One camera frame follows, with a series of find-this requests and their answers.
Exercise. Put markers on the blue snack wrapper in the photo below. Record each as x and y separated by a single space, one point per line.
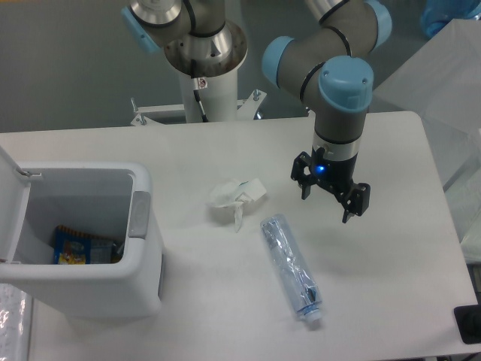
73 247

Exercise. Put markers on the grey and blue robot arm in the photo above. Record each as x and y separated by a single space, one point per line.
326 72

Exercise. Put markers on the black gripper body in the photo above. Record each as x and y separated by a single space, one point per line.
332 176

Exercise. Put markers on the blue water jug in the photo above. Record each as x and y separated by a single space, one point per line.
438 13

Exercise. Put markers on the white trash can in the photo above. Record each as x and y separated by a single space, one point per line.
110 199

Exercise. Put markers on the black device at edge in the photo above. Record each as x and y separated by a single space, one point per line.
468 320

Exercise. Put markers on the translucent plastic box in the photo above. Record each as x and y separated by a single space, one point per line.
441 83

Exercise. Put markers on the white bracket with bolts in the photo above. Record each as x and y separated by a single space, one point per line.
247 109

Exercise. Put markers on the white paper trash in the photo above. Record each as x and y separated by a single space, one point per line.
234 194

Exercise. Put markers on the crushed clear plastic bottle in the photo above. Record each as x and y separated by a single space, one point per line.
298 283

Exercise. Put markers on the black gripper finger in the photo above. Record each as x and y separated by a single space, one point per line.
356 201
301 173

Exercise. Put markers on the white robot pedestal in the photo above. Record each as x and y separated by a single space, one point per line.
207 68

